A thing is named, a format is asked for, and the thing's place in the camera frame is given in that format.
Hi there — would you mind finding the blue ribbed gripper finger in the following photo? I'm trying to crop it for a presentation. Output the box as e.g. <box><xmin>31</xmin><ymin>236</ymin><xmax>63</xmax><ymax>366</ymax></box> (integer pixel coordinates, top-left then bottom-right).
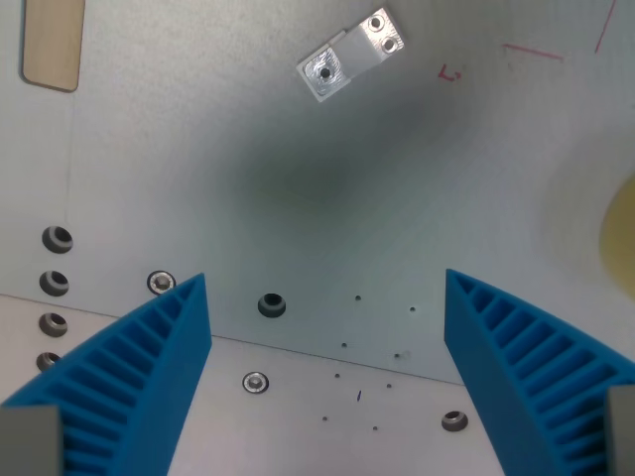
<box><xmin>0</xmin><ymin>272</ymin><xmax>213</xmax><ymax>476</ymax></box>
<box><xmin>444</xmin><ymin>268</ymin><xmax>635</xmax><ymax>476</ymax></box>

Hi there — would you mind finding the silver socket head screw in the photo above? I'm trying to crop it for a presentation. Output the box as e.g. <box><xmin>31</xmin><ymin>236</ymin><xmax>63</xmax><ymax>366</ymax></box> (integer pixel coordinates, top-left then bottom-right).
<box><xmin>241</xmin><ymin>371</ymin><xmax>271</xmax><ymax>397</ymax></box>
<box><xmin>147</xmin><ymin>270</ymin><xmax>177</xmax><ymax>297</ymax></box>

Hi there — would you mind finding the yellow round object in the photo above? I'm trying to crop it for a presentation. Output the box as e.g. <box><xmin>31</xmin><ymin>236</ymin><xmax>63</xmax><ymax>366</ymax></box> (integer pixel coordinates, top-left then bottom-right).
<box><xmin>598</xmin><ymin>176</ymin><xmax>635</xmax><ymax>289</ymax></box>

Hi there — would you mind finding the beige wooden slot insert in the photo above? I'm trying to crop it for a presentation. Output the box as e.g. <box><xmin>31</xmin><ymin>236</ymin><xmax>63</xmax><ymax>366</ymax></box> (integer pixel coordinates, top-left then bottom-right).
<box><xmin>20</xmin><ymin>0</ymin><xmax>85</xmax><ymax>93</ymax></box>

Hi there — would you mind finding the machined aluminium bracket block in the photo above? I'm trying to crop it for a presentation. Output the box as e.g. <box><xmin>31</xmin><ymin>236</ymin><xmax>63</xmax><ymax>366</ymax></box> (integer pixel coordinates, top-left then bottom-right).
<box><xmin>296</xmin><ymin>6</ymin><xmax>406</xmax><ymax>104</ymax></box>

